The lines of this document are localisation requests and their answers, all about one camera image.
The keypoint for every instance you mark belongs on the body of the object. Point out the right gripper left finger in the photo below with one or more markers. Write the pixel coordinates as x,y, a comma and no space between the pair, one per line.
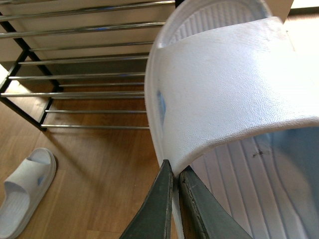
153,219

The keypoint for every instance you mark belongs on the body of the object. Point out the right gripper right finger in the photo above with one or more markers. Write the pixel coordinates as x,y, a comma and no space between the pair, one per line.
201,214

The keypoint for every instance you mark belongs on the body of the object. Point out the light blue slide sandal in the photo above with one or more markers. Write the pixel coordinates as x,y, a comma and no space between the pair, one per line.
225,95
23,191

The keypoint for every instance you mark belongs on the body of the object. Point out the black metal shoe rack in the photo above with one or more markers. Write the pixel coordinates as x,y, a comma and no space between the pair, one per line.
78,64

